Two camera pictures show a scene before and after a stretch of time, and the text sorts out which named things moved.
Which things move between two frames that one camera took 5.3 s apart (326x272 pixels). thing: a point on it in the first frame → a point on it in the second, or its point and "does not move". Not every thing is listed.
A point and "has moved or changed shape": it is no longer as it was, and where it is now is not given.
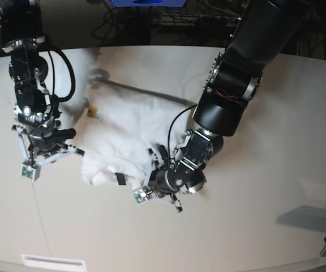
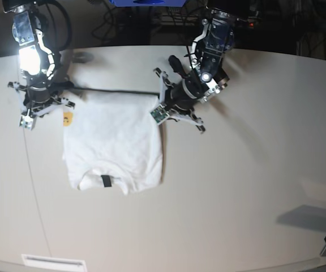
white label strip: x=56 y=263 does not move
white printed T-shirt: x=124 y=125 has moved or changed shape
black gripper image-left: x=47 y=138 → x=41 y=88
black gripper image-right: x=162 y=179 → x=185 y=93
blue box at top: x=149 y=3 does not move
